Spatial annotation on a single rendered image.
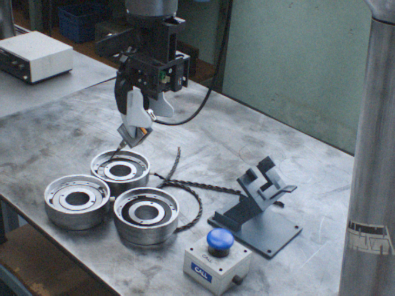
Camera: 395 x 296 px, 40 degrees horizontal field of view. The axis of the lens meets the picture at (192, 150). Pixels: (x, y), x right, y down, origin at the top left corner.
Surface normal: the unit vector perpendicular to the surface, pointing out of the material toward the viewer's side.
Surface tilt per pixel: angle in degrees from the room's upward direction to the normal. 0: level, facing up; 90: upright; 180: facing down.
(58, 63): 90
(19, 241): 0
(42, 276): 0
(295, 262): 0
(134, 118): 86
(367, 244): 90
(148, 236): 90
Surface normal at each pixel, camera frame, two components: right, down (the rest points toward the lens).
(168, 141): 0.08, -0.84
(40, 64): 0.77, 0.39
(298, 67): -0.68, 0.35
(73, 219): 0.04, 0.54
